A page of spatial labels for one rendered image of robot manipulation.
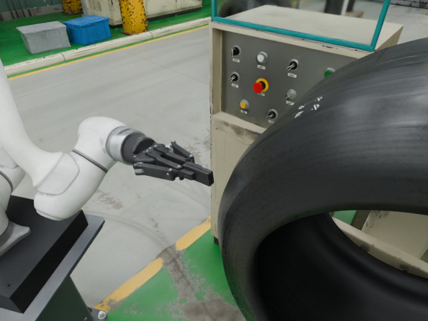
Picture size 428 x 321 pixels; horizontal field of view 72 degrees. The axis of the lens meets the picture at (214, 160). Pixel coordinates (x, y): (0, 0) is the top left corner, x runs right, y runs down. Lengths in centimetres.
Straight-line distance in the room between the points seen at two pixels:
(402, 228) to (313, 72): 53
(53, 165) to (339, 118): 63
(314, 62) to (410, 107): 77
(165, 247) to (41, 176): 124
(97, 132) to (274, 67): 63
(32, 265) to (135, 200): 123
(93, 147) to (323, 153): 60
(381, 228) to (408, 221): 6
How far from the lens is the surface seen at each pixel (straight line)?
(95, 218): 124
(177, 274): 179
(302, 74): 105
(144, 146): 71
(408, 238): 80
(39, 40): 559
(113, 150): 74
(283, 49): 106
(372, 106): 28
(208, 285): 175
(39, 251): 110
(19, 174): 118
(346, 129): 28
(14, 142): 78
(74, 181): 77
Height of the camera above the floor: 153
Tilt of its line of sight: 38 degrees down
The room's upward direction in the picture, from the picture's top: straight up
